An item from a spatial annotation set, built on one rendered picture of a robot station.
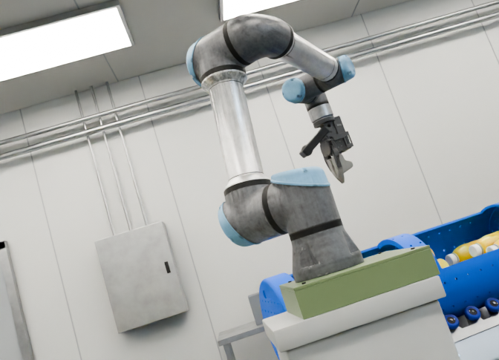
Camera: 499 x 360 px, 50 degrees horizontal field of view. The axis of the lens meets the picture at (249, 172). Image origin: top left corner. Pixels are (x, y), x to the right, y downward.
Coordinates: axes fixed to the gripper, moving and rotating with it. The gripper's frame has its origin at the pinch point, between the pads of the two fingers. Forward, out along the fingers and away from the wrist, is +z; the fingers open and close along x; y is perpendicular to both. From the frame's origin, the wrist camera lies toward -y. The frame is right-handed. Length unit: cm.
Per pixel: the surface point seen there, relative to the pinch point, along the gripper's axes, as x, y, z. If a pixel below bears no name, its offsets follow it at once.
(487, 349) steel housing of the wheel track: -19, 15, 59
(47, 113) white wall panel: 353, -94, -173
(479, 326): -17, 16, 53
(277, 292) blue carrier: -15.2, -35.5, 24.2
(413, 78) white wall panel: 291, 246, -92
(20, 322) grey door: 350, -166, 4
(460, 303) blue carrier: -16, 14, 46
